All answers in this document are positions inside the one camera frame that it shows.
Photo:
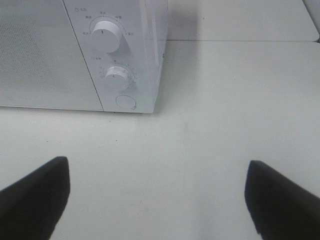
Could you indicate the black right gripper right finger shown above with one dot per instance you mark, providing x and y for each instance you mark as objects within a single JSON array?
[{"x": 279, "y": 208}]

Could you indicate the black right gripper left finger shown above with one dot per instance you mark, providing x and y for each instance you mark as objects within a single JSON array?
[{"x": 31, "y": 207}]

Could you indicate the round white door button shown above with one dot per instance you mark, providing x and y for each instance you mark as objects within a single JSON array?
[{"x": 126, "y": 102}]

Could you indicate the white microwave door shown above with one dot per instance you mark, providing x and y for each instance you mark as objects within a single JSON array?
[{"x": 41, "y": 63}]

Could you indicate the white dial knob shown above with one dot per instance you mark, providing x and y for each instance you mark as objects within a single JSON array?
[
  {"x": 118, "y": 78},
  {"x": 108, "y": 36}
]

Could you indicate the white microwave oven body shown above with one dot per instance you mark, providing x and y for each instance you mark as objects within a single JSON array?
[{"x": 145, "y": 23}]

